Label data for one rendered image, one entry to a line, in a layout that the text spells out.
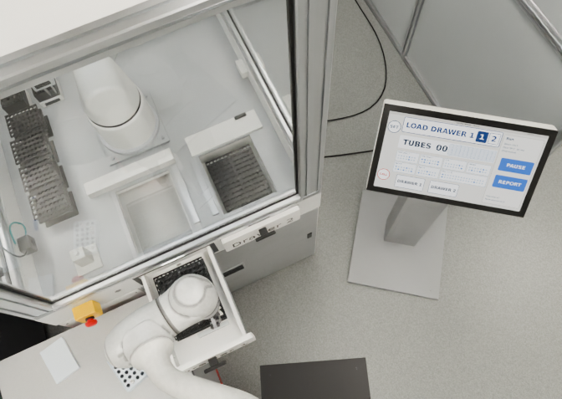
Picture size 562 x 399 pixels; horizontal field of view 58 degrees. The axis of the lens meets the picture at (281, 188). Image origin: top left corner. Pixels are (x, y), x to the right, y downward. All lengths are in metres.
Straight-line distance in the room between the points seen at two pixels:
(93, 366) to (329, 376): 0.81
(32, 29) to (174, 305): 0.66
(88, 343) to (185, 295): 0.82
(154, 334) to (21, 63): 0.68
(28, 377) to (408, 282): 1.71
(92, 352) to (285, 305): 1.03
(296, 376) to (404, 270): 1.05
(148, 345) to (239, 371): 1.40
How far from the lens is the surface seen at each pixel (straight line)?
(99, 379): 1.93
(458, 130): 1.65
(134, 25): 0.78
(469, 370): 2.68
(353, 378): 1.79
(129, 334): 1.25
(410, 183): 1.72
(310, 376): 1.78
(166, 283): 1.75
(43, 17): 0.88
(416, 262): 2.65
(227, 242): 1.71
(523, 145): 1.71
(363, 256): 2.62
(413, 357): 2.62
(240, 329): 1.69
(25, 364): 2.05
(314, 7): 0.90
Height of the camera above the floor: 2.56
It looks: 69 degrees down
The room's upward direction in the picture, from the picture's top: 7 degrees counter-clockwise
